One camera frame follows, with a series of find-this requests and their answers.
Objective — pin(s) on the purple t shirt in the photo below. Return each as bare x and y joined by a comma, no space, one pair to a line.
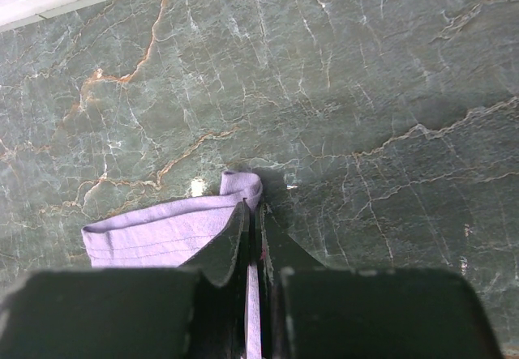
168,234

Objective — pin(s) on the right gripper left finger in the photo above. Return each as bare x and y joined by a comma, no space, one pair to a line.
196,310

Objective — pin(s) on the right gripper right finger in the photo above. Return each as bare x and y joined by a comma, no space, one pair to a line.
308,310

